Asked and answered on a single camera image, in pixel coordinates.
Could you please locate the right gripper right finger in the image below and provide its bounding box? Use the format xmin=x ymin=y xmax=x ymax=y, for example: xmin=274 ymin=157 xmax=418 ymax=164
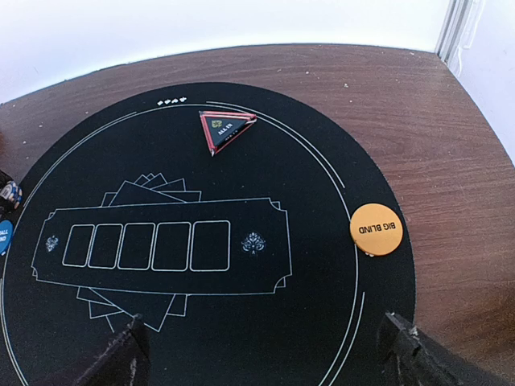
xmin=377 ymin=312 xmax=509 ymax=386

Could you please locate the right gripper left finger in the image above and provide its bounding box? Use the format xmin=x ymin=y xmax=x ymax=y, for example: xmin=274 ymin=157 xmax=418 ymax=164
xmin=43 ymin=313 xmax=152 ymax=386

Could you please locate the orange big blind button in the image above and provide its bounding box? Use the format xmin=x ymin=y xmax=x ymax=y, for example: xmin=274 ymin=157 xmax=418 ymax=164
xmin=350 ymin=203 xmax=404 ymax=257

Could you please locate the blue small blind button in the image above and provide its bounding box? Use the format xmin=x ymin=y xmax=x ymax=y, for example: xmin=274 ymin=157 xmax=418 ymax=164
xmin=0 ymin=220 xmax=14 ymax=256

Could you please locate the blue white chip stack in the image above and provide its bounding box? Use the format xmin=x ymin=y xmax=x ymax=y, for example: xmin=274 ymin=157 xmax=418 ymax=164
xmin=0 ymin=181 xmax=23 ymax=211

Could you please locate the red black all-in triangle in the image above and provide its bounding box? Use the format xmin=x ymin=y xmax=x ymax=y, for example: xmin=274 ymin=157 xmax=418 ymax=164
xmin=199 ymin=111 xmax=257 ymax=157

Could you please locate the round black poker mat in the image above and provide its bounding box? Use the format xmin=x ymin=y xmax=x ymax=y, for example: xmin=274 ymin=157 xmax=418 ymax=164
xmin=1 ymin=83 xmax=415 ymax=385

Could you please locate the right aluminium frame post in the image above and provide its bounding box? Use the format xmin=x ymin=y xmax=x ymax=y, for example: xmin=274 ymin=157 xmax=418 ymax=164
xmin=435 ymin=0 xmax=486 ymax=65

